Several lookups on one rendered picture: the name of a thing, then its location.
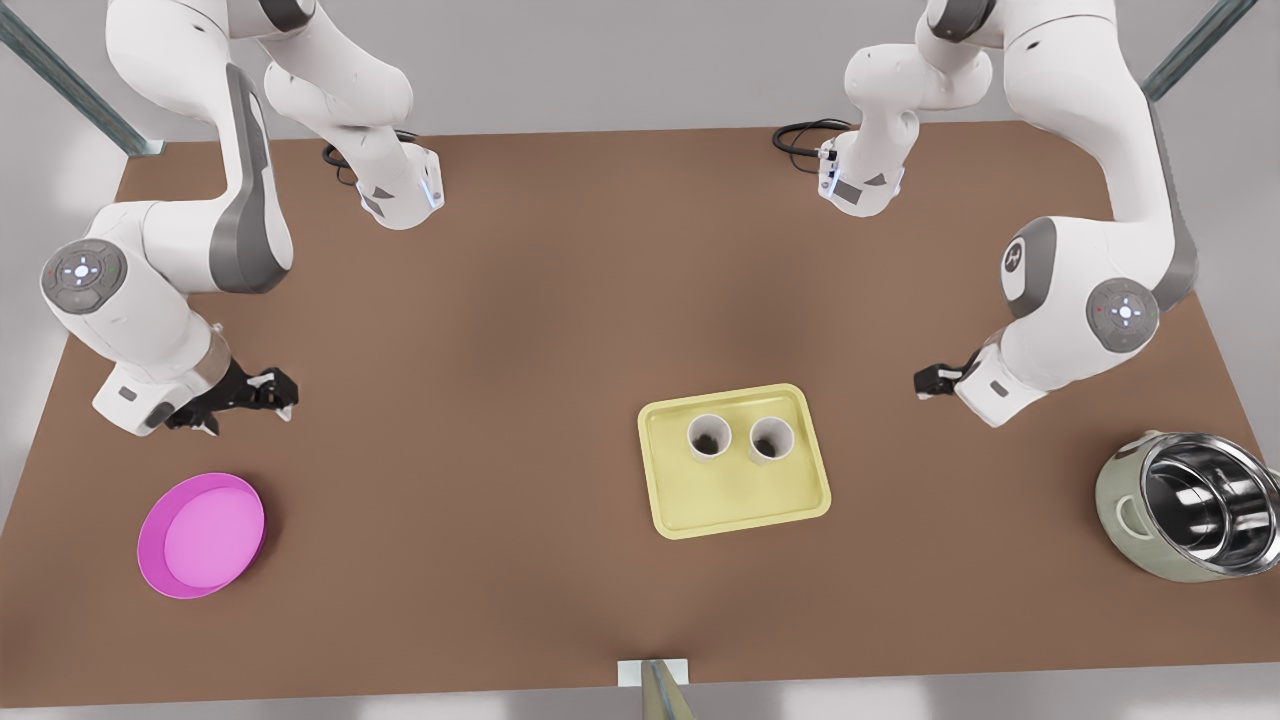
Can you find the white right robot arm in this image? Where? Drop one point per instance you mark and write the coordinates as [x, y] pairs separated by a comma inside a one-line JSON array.
[[170, 255]]

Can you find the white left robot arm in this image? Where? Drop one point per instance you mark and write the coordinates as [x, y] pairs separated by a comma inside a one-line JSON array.
[[1090, 270]]

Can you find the white IKEA cup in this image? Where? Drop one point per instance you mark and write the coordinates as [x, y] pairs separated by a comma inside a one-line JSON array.
[[708, 437], [771, 440]]

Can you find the yellow rectangular tray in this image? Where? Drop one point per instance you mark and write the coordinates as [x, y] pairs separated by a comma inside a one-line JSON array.
[[733, 460]]

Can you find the pink round plate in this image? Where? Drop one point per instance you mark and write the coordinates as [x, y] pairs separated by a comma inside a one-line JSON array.
[[201, 535]]

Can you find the green pot with steel interior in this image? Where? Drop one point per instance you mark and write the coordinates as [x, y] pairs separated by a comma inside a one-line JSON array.
[[1190, 505]]

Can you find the silver frame post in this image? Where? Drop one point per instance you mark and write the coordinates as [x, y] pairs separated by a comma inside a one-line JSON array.
[[75, 85], [1195, 45], [660, 690]]

